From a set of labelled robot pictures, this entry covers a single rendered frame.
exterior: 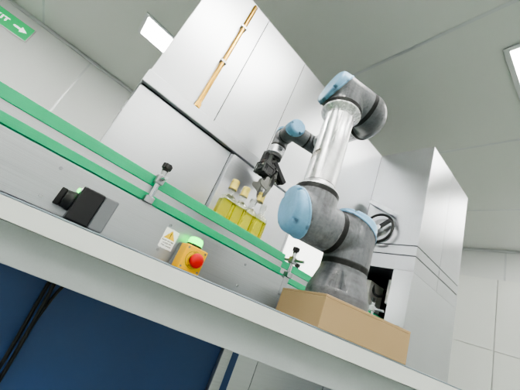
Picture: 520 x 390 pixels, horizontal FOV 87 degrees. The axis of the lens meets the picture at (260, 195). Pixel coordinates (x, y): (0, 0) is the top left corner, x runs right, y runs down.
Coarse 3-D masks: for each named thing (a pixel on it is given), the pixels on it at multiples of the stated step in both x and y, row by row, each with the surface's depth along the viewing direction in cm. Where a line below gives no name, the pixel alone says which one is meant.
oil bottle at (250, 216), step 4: (248, 208) 115; (248, 212) 114; (252, 212) 115; (248, 216) 114; (252, 216) 115; (244, 220) 112; (248, 220) 113; (252, 220) 115; (244, 224) 112; (248, 224) 113; (252, 224) 114; (244, 228) 112; (248, 228) 113
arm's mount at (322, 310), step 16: (288, 288) 72; (288, 304) 68; (304, 304) 61; (320, 304) 56; (336, 304) 56; (304, 320) 58; (320, 320) 54; (336, 320) 55; (352, 320) 56; (368, 320) 57; (384, 320) 58; (352, 336) 55; (368, 336) 56; (384, 336) 57; (400, 336) 58; (384, 352) 56; (400, 352) 58
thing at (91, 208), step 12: (84, 192) 61; (96, 192) 62; (72, 204) 60; (84, 204) 61; (96, 204) 62; (108, 204) 64; (72, 216) 59; (84, 216) 61; (96, 216) 62; (108, 216) 64; (96, 228) 62
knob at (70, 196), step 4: (64, 188) 62; (60, 192) 61; (64, 192) 62; (68, 192) 61; (72, 192) 62; (76, 192) 63; (56, 196) 61; (60, 196) 61; (64, 196) 61; (68, 196) 61; (72, 196) 61; (76, 196) 62; (56, 200) 61; (60, 200) 60; (64, 200) 60; (68, 200) 61; (72, 200) 61; (56, 204) 61; (60, 204) 61; (64, 204) 61; (68, 204) 61; (64, 208) 61; (68, 208) 61
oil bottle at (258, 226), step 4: (256, 216) 117; (260, 216) 117; (256, 220) 116; (260, 220) 116; (264, 220) 118; (256, 224) 115; (260, 224) 116; (264, 224) 117; (252, 228) 114; (256, 228) 115; (260, 228) 116; (264, 228) 118; (252, 232) 114; (256, 232) 115; (260, 232) 116; (256, 236) 115; (260, 236) 116
